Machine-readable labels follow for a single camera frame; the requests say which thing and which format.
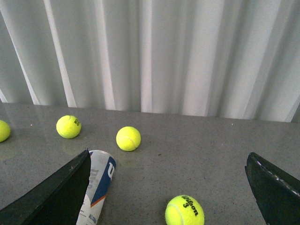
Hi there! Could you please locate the white pleated curtain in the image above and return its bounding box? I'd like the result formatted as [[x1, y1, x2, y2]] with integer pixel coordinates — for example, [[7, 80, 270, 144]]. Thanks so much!
[[0, 0, 300, 122]]

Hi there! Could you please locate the white blue tennis ball can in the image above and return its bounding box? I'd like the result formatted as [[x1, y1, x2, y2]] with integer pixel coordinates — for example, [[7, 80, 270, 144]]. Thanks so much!
[[76, 150, 116, 225]]

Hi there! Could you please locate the tennis ball with Wilson 3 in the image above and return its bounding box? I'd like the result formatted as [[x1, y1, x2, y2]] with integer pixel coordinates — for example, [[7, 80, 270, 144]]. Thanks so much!
[[165, 195, 205, 225]]

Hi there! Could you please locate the yellow tennis ball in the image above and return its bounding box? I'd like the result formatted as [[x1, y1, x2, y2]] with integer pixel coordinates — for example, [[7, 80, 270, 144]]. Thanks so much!
[[116, 127, 141, 151], [0, 120, 11, 142]]

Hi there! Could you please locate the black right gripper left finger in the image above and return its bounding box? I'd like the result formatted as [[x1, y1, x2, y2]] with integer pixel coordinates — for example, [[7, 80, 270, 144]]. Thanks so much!
[[0, 150, 91, 225]]

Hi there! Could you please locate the tennis ball with black logo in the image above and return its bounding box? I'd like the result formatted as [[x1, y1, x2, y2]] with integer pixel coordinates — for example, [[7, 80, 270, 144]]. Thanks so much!
[[56, 115, 82, 139]]

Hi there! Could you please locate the middle yellow tennis ball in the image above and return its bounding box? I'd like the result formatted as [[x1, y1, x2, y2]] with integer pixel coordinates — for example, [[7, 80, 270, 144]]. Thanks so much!
[[116, 127, 141, 151]]

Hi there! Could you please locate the leftmost yellow tennis ball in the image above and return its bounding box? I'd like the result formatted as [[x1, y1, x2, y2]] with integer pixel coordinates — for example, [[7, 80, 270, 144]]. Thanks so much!
[[0, 120, 11, 142]]

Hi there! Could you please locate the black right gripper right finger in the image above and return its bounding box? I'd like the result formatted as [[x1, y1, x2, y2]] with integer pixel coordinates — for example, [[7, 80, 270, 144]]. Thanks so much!
[[245, 152, 300, 225]]

